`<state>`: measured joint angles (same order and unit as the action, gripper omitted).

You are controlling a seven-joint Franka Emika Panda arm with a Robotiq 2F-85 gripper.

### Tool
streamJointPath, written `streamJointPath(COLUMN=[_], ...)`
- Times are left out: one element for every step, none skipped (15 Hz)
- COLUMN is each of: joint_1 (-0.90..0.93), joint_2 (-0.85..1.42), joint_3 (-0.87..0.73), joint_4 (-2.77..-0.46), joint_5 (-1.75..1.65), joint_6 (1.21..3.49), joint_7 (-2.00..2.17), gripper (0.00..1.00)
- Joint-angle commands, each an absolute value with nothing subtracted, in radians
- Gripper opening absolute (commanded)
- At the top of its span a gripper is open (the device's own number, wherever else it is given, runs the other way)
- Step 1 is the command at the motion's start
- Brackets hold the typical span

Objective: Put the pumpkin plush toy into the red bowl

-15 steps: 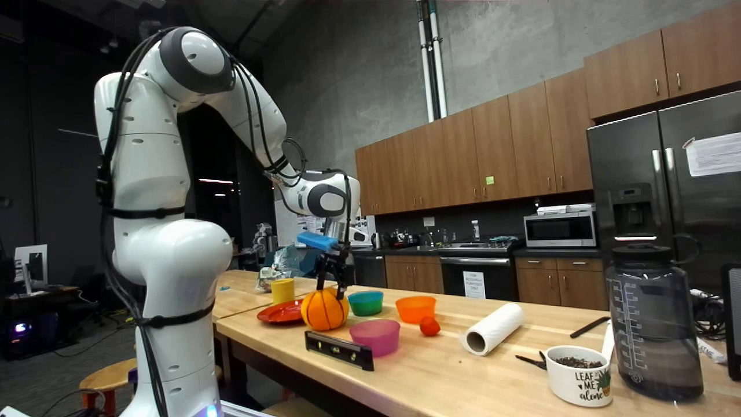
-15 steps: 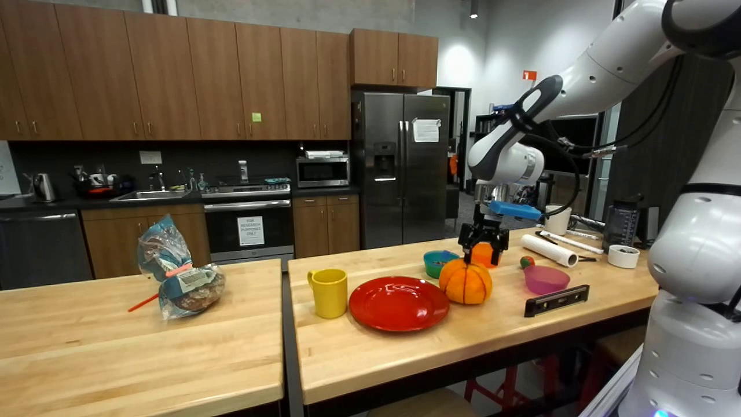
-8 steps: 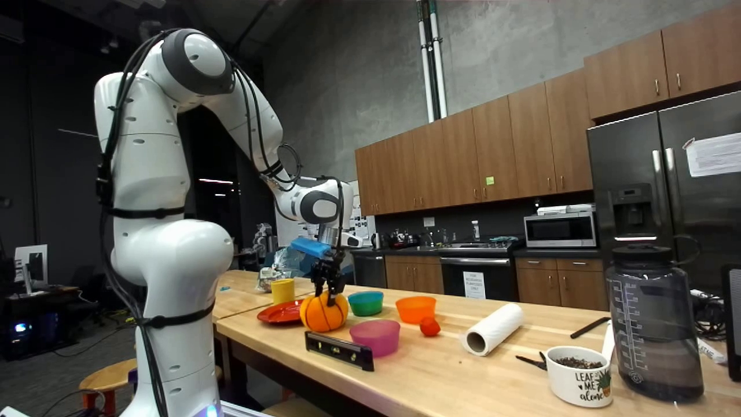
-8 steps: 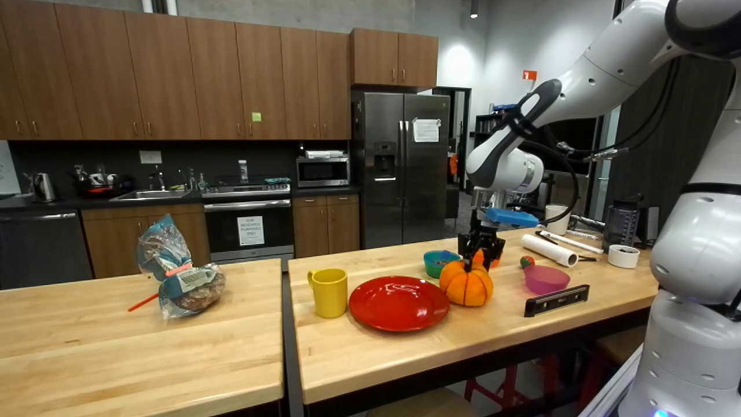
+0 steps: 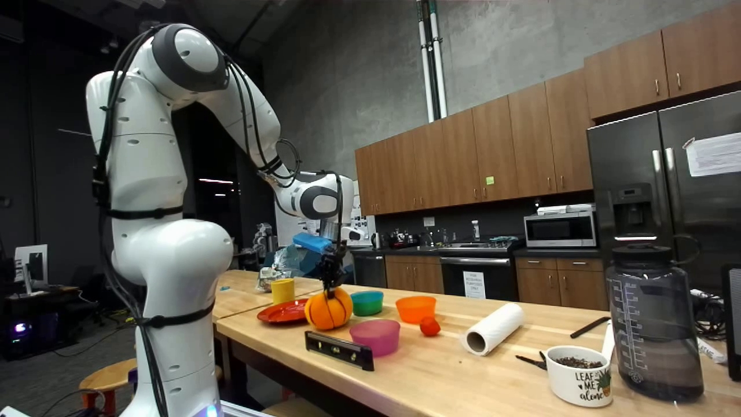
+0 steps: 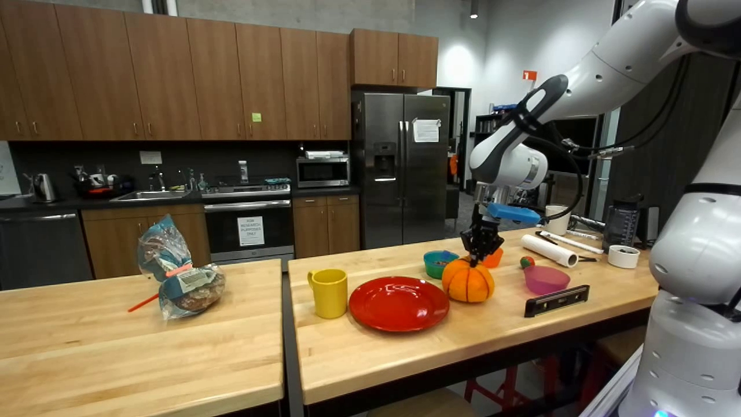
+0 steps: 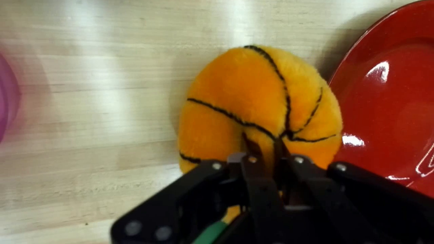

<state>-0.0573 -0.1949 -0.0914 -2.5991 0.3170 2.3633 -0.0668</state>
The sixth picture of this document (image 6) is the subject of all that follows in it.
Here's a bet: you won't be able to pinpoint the black mesh container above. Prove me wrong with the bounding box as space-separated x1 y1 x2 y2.
603 202 643 248

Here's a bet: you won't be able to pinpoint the steel microwave oven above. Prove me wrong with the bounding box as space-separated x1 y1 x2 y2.
293 155 351 190

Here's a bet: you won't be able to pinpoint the white tray on microwave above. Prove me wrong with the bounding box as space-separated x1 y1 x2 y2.
300 148 349 163

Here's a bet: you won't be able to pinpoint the long white rod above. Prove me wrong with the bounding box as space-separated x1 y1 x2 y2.
534 227 607 260

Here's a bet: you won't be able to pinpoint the orange pumpkin plush toy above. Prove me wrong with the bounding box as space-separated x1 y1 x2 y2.
440 258 498 306

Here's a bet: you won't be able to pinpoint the wooden cabinet above refrigerator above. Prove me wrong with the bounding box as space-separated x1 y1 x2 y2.
349 28 440 91

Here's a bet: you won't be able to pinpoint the dark countertop appliance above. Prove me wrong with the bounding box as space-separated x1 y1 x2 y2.
71 163 134 202

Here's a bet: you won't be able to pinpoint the black built-in oven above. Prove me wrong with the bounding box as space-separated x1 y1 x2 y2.
202 197 296 265

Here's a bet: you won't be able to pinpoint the narrow wooden base cabinet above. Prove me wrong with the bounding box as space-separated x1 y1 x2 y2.
292 192 364 260

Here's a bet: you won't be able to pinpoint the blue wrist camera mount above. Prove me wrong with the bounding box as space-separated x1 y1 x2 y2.
483 202 545 230

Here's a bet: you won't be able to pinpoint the white tape roll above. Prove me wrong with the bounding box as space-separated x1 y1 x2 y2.
607 244 641 272

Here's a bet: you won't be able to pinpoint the long wooden wall cabinets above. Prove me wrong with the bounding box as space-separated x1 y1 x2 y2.
0 0 355 143

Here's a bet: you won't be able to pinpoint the wide wooden base cabinet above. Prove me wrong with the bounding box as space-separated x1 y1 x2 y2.
79 202 212 281

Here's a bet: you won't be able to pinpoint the dark dishwasher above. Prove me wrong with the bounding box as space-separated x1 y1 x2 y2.
0 208 95 292

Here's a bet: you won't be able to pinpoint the red metal stool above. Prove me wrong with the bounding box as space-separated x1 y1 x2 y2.
461 361 559 417

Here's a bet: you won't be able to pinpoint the small teal bowl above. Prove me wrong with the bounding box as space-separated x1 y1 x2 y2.
422 248 461 281

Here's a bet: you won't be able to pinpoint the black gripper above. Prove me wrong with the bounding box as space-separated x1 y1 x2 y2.
461 202 506 266

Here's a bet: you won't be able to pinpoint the black bar with label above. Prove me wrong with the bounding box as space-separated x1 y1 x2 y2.
523 283 593 320

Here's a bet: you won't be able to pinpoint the clear plastic bag with food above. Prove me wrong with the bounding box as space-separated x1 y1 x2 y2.
134 214 227 322

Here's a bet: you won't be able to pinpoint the white paper roll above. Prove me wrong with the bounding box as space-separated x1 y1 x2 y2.
519 232 581 272

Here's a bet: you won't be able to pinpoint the stainless steel refrigerator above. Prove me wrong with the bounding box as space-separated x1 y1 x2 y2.
351 91 452 250

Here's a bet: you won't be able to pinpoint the red plate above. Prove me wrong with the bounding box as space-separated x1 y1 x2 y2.
348 273 452 335

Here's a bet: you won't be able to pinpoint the white cup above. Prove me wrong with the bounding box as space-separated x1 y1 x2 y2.
542 202 574 237

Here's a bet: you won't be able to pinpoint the white paper on oven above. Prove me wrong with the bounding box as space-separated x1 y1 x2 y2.
236 214 267 250

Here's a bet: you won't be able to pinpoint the thin orange stick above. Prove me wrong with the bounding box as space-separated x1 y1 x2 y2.
124 289 163 314

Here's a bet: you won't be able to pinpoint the white board panel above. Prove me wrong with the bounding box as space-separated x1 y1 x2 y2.
0 139 24 200

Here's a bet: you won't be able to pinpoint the steel kitchen sink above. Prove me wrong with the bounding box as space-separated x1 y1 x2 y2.
108 187 195 204

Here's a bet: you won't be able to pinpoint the steel kettle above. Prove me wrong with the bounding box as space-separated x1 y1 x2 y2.
31 168 58 204

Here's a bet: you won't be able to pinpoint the yellow mug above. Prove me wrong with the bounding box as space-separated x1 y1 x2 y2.
305 266 349 320

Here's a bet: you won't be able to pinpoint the small pink bowl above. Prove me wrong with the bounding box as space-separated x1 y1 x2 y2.
523 265 571 297

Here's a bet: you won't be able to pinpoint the white paper on refrigerator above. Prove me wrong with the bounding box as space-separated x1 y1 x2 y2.
410 115 442 146

